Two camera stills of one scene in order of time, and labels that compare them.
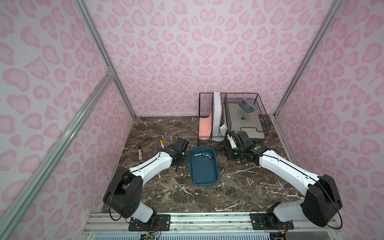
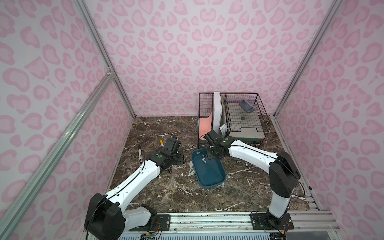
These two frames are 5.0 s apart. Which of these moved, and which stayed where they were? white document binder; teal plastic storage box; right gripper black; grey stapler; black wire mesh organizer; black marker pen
Moved: right gripper black; teal plastic storage box
Stayed: black marker pen; white document binder; black wire mesh organizer; grey stapler
